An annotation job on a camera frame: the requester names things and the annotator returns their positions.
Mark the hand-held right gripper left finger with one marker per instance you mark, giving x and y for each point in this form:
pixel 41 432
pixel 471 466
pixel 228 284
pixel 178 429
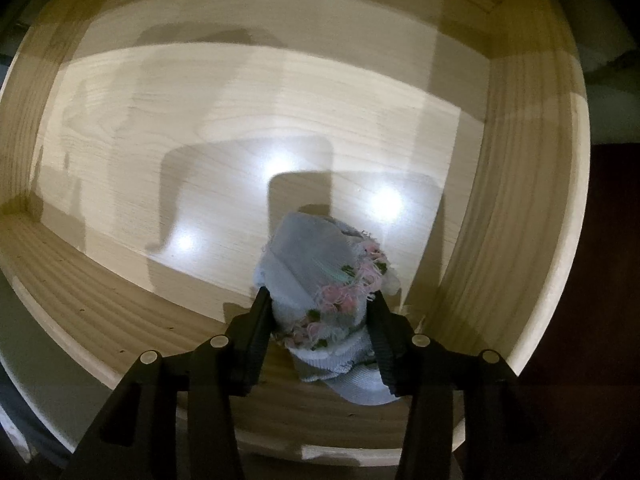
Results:
pixel 257 330

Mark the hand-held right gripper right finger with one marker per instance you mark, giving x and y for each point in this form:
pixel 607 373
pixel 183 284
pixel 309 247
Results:
pixel 382 335

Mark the white floral underwear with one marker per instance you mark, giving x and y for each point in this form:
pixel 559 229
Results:
pixel 320 270

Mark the grey padded wooden drawer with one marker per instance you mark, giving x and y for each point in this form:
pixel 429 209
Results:
pixel 300 110

